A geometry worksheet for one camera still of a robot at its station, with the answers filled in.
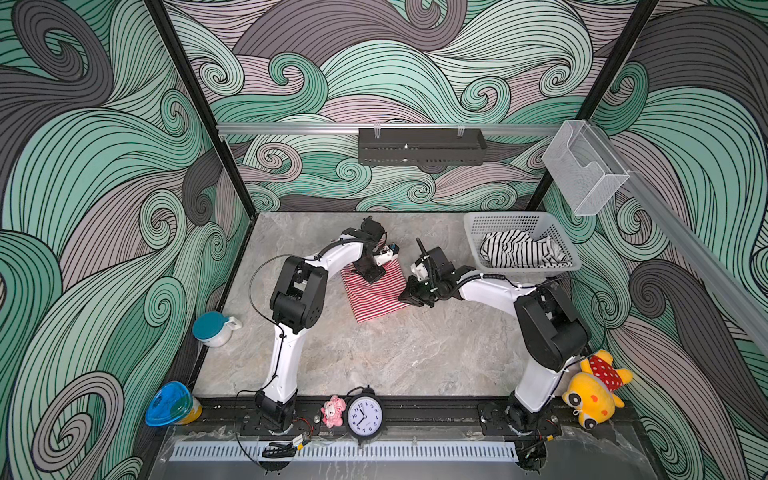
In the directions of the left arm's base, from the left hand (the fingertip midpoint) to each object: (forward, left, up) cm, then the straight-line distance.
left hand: (374, 273), depth 99 cm
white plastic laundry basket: (+21, -62, +3) cm, 65 cm away
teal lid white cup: (-22, +44, +4) cm, 50 cm away
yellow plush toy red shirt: (-36, -54, +5) cm, 65 cm away
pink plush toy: (-41, +9, +1) cm, 42 cm away
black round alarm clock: (-41, +1, 0) cm, 41 cm away
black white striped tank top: (+12, -51, 0) cm, 53 cm away
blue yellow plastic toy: (-41, +45, +6) cm, 62 cm away
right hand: (-11, -8, +3) cm, 13 cm away
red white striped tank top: (-10, +1, -1) cm, 10 cm away
